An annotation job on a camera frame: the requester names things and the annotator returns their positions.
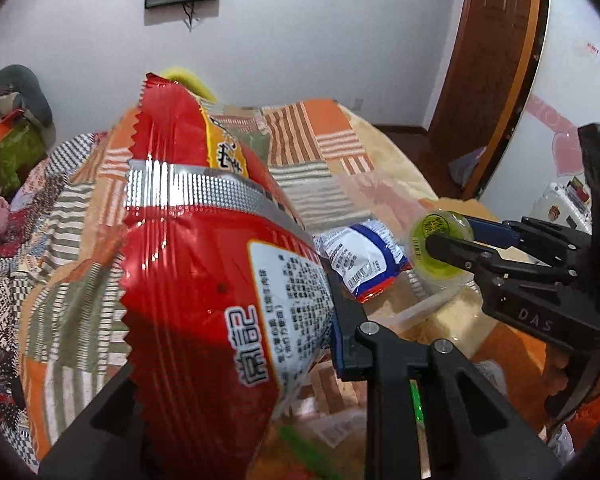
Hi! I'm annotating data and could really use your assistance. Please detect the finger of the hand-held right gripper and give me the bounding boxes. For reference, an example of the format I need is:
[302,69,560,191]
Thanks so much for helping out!
[462,215,523,250]
[424,232,491,273]

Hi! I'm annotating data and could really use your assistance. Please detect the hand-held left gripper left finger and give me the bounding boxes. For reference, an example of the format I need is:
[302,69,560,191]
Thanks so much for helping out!
[37,360,153,480]

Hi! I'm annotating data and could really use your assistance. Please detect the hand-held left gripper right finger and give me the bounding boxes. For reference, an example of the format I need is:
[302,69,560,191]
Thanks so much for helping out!
[318,255,564,480]

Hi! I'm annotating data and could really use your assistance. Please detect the green jelly cup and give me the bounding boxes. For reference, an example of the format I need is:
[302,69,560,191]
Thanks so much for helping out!
[409,211,477,281]

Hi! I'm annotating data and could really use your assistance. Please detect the clear plastic storage box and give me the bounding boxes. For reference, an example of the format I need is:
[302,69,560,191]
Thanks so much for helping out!
[272,270,486,480]

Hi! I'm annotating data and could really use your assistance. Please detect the red snack bag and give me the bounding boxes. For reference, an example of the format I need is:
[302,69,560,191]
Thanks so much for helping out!
[118,72,337,480]

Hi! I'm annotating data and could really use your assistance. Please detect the person's right hand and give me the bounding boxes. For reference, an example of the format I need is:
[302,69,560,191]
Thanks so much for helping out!
[547,347,583,403]

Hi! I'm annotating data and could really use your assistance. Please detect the blue and white snack packet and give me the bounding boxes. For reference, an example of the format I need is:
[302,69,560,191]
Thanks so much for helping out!
[312,219,415,305]

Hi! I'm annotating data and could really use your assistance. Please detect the grey cloth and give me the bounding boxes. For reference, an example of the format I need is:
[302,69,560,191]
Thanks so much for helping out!
[448,146,488,187]

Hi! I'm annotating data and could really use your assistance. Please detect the white box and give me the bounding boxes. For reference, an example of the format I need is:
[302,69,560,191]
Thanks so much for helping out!
[530,180,593,235]

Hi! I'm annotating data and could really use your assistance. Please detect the green packet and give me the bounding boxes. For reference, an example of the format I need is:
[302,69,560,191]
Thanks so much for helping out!
[277,425,346,480]

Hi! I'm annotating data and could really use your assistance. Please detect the patchwork blanket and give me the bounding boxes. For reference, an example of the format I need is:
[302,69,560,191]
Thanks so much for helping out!
[0,99,551,480]

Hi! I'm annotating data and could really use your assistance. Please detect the brown wooden door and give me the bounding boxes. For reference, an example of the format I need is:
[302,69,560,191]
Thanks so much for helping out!
[427,0,552,201]

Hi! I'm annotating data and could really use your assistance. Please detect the yellow snack bag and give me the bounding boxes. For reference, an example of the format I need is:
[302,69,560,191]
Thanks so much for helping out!
[159,65,218,103]

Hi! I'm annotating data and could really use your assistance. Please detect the pile of clothes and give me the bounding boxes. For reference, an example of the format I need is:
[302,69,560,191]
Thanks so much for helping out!
[0,64,57,198]

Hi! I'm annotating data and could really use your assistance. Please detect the pink wall sticker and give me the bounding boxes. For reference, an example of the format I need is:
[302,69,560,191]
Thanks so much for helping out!
[522,96,588,178]

